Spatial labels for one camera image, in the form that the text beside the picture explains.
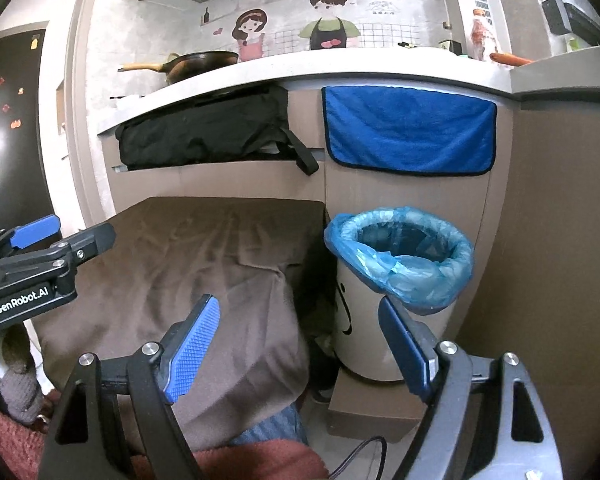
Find small dark sauce bottle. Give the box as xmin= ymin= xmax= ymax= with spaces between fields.
xmin=440 ymin=21 xmax=463 ymax=55

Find bin with blue bag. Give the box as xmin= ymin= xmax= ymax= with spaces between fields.
xmin=323 ymin=206 xmax=476 ymax=316

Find black wall rack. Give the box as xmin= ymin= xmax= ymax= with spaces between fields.
xmin=541 ymin=0 xmax=600 ymax=46

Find red label plastic bottle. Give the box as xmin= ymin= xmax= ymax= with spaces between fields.
xmin=470 ymin=9 xmax=496 ymax=61

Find carrot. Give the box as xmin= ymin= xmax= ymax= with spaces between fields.
xmin=489 ymin=52 xmax=533 ymax=67

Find blue towel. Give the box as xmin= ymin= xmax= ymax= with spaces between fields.
xmin=321 ymin=86 xmax=498 ymax=177

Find black wok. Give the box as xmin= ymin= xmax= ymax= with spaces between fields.
xmin=118 ymin=50 xmax=240 ymax=86

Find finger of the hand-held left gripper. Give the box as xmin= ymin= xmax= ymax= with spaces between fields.
xmin=57 ymin=222 xmax=117 ymax=263
xmin=10 ymin=214 xmax=62 ymax=251

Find brown blanket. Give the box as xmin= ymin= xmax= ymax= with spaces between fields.
xmin=35 ymin=196 xmax=328 ymax=453

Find black cloth bag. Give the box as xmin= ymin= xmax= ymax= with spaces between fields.
xmin=115 ymin=85 xmax=321 ymax=176

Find black fridge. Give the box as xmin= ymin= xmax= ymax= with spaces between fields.
xmin=0 ymin=27 xmax=56 ymax=241

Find beige box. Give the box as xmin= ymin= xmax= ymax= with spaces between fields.
xmin=327 ymin=370 xmax=431 ymax=443

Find black cable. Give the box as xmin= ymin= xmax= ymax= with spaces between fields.
xmin=330 ymin=437 xmax=388 ymax=480

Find cartoon wall poster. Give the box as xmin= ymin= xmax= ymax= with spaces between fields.
xmin=200 ymin=0 xmax=421 ymax=63

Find red fleece garment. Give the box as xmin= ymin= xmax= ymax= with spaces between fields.
xmin=0 ymin=400 xmax=331 ymax=480

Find white trash bin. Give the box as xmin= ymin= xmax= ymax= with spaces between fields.
xmin=332 ymin=260 xmax=453 ymax=381

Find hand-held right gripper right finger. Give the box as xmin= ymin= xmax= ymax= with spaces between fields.
xmin=377 ymin=296 xmax=566 ymax=480

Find blue striped cloth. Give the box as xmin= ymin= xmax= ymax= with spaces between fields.
xmin=230 ymin=402 xmax=311 ymax=448

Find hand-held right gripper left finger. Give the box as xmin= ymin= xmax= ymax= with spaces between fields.
xmin=39 ymin=294 xmax=221 ymax=480

